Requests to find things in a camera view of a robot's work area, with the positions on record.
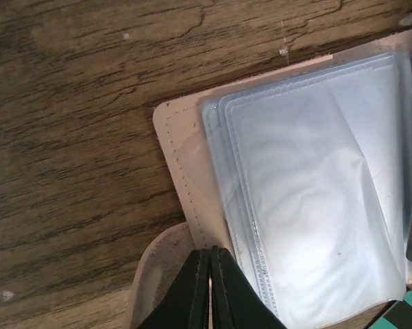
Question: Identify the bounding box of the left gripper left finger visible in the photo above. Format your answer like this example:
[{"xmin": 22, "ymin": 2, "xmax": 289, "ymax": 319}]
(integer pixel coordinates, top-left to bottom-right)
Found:
[{"xmin": 146, "ymin": 249, "xmax": 210, "ymax": 328}]

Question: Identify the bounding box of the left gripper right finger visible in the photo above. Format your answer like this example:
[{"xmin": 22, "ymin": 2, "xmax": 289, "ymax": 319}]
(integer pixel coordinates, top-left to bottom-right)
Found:
[{"xmin": 210, "ymin": 246, "xmax": 285, "ymax": 329}]

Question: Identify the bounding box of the beige leather card holder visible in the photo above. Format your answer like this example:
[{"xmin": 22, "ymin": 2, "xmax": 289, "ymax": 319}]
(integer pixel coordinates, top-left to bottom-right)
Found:
[{"xmin": 126, "ymin": 29, "xmax": 412, "ymax": 328}]

